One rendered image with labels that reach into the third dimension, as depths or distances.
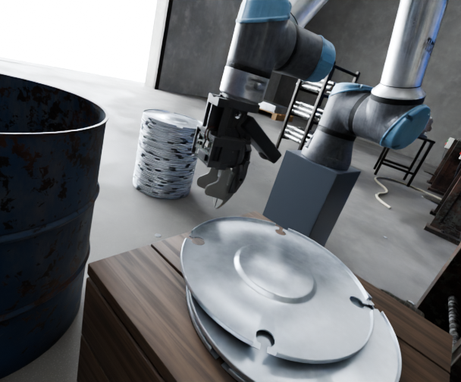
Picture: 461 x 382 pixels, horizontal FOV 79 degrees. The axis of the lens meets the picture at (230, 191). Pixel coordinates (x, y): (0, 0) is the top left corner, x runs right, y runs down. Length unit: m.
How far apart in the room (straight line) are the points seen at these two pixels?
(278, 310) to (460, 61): 7.35
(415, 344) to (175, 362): 0.34
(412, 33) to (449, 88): 6.76
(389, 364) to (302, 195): 0.55
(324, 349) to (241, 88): 0.37
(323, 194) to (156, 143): 0.75
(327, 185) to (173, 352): 0.62
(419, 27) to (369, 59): 7.05
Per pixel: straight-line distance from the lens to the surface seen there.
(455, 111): 7.46
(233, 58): 0.47
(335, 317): 0.43
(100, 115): 0.67
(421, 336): 0.54
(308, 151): 0.87
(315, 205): 0.85
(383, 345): 0.45
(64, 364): 0.75
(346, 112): 0.84
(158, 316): 0.36
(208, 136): 0.48
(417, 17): 0.75
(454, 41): 7.67
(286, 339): 0.36
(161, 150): 1.27
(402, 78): 0.77
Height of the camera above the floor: 0.62
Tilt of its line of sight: 22 degrees down
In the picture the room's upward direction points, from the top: 17 degrees clockwise
